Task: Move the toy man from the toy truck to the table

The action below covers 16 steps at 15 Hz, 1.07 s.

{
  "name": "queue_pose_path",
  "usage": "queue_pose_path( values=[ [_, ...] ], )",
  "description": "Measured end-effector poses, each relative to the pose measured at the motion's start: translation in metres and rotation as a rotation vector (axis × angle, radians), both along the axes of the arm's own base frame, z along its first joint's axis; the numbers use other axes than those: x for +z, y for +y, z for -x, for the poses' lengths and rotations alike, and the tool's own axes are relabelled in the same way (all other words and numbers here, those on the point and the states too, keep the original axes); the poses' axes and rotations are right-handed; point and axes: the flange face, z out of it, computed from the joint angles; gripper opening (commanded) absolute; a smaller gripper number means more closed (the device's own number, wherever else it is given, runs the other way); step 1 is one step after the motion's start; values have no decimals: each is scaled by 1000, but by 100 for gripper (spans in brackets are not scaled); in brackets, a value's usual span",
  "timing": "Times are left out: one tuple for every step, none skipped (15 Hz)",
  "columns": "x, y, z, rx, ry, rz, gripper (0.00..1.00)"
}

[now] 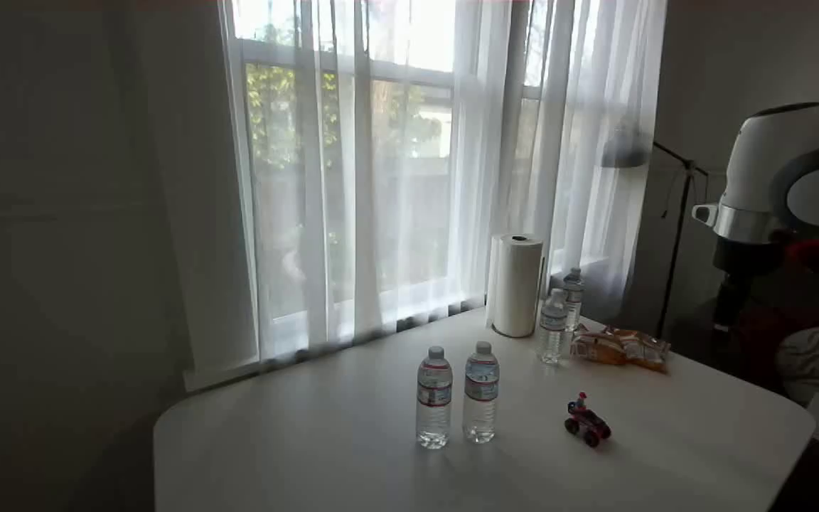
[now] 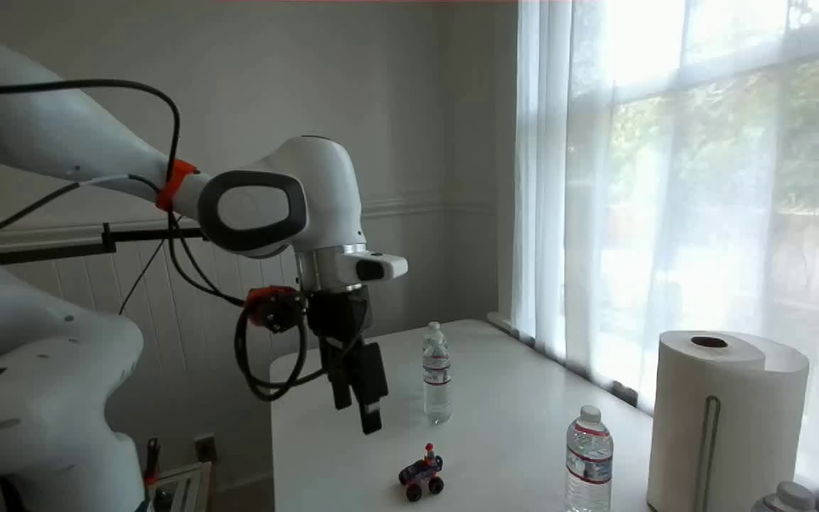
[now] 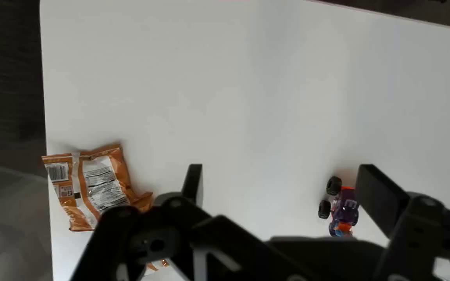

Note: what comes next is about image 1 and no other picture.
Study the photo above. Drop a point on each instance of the dark couch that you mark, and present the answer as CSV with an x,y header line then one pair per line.
x,y
760,343

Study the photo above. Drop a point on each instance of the black floor lamp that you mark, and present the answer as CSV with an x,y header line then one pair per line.
x,y
677,236

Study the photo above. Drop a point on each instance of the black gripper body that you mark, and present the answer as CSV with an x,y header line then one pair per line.
x,y
730,270

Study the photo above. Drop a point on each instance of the red and blue toy truck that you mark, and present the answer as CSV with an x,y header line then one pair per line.
x,y
592,431

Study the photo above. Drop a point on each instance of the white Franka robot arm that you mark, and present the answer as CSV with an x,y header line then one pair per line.
x,y
781,159

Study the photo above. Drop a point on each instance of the clear plastic water bottle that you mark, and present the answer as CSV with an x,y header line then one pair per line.
x,y
481,392
554,328
576,294
434,400

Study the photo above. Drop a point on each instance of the white sheer curtain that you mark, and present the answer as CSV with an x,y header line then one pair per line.
x,y
335,188

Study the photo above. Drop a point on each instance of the small red toy man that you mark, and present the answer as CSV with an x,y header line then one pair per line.
x,y
581,404

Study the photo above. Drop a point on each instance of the white framed window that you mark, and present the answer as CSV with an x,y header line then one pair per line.
x,y
399,122

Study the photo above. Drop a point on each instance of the white paper towel roll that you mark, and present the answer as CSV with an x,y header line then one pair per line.
x,y
517,286

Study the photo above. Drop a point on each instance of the orange snack bag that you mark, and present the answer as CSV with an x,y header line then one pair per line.
x,y
623,347

